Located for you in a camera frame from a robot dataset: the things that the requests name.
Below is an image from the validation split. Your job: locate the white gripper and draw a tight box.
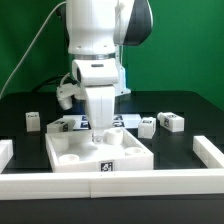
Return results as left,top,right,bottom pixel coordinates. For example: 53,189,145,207
72,59,118,142

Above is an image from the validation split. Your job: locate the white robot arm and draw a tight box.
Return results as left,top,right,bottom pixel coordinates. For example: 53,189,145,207
66,0,153,142

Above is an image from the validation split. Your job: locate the white tag base sheet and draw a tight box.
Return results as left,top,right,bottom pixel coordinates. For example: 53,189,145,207
63,114,141,130

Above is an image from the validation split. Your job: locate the white left fence block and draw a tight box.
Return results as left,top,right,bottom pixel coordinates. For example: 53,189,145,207
0,140,13,174

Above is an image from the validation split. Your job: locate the white fence block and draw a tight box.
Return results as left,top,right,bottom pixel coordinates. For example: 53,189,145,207
0,140,13,174
193,136,224,168

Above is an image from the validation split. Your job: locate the white right fence block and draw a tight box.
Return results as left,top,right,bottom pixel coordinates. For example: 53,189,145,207
193,136,224,168

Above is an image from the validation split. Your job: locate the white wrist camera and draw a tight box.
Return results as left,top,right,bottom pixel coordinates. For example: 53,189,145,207
56,83,84,110

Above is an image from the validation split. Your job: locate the black cable on table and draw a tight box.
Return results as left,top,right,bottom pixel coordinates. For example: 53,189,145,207
31,74,73,93

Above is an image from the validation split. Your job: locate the white front fence rail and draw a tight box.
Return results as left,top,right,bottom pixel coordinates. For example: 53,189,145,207
0,168,224,200

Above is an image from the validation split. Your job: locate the grey cable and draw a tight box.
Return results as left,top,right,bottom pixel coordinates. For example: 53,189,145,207
0,0,68,99

